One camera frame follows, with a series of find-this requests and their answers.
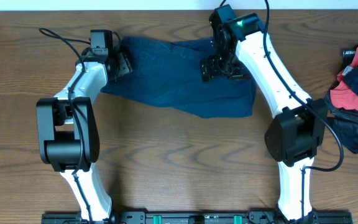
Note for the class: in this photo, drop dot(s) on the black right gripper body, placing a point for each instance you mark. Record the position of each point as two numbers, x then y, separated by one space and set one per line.
226 66

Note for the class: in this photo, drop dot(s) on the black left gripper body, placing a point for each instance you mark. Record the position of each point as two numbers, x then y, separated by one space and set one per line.
122 66

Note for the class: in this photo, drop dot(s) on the dark blue denim shorts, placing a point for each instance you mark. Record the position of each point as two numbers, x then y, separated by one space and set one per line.
167 74

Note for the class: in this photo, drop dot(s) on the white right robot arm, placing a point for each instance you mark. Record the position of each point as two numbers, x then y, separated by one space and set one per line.
244 50

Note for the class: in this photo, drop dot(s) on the dark navy garment under pile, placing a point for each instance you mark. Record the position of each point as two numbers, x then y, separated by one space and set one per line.
344 123

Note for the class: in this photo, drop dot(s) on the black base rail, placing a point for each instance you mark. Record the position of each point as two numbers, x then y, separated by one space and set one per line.
251 217

